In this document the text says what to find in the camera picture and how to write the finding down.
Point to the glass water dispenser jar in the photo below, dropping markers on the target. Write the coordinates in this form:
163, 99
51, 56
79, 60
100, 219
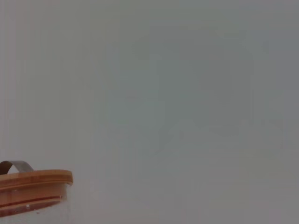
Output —
28, 215

